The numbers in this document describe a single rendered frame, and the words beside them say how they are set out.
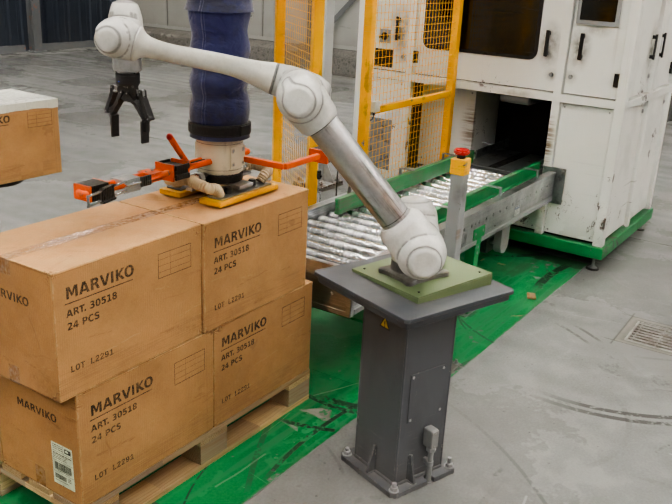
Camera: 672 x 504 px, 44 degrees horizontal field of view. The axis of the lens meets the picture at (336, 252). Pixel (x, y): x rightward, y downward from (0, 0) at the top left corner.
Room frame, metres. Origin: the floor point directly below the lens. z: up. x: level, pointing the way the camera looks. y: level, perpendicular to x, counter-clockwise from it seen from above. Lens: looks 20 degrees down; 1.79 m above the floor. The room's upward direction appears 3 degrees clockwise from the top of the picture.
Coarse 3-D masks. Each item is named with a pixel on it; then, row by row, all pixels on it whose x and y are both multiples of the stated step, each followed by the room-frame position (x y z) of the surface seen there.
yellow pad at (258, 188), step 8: (256, 184) 2.99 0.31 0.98; (264, 184) 2.99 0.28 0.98; (272, 184) 3.02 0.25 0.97; (224, 192) 2.84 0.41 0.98; (232, 192) 2.86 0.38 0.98; (240, 192) 2.87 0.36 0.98; (248, 192) 2.89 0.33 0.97; (256, 192) 2.91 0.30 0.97; (264, 192) 2.96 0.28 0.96; (200, 200) 2.79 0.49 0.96; (208, 200) 2.77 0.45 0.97; (216, 200) 2.77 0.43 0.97; (224, 200) 2.78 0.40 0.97; (232, 200) 2.80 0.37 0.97; (240, 200) 2.83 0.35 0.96
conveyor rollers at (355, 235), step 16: (448, 176) 5.01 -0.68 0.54; (480, 176) 5.08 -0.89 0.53; (496, 176) 5.04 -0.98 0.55; (400, 192) 4.57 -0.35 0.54; (416, 192) 4.61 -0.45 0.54; (432, 192) 4.58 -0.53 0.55; (448, 192) 4.61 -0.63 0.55; (320, 224) 3.89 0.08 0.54; (336, 224) 3.94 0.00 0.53; (352, 224) 3.90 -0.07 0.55; (368, 224) 3.94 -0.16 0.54; (320, 240) 3.66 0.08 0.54; (336, 240) 3.64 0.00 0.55; (352, 240) 3.68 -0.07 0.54; (368, 240) 3.73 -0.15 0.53; (320, 256) 3.44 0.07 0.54; (336, 256) 3.42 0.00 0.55; (352, 256) 3.46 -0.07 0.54; (368, 256) 3.44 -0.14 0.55
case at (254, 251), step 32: (288, 192) 3.02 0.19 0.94; (224, 224) 2.66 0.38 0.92; (256, 224) 2.81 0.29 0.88; (288, 224) 2.98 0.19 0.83; (224, 256) 2.67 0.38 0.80; (256, 256) 2.81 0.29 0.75; (288, 256) 2.98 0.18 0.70; (224, 288) 2.67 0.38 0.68; (256, 288) 2.82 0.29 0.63; (288, 288) 2.99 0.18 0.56; (224, 320) 2.67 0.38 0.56
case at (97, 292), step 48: (0, 240) 2.32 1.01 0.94; (48, 240) 2.34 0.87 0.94; (96, 240) 2.37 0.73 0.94; (144, 240) 2.39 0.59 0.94; (192, 240) 2.54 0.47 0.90; (0, 288) 2.20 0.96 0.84; (48, 288) 2.08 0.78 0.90; (96, 288) 2.20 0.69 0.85; (144, 288) 2.36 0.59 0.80; (192, 288) 2.54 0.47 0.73; (0, 336) 2.21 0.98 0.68; (48, 336) 2.09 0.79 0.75; (96, 336) 2.19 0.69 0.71; (144, 336) 2.35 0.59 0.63; (192, 336) 2.54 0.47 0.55; (48, 384) 2.10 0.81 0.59; (96, 384) 2.19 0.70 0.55
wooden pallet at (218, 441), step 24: (288, 384) 3.00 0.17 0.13; (264, 408) 2.99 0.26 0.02; (288, 408) 3.01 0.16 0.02; (216, 432) 2.64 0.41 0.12; (240, 432) 2.80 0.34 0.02; (168, 456) 2.43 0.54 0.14; (192, 456) 2.59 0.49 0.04; (216, 456) 2.64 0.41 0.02; (0, 480) 2.36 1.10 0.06; (24, 480) 2.29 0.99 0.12; (144, 480) 2.46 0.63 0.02; (168, 480) 2.47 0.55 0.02
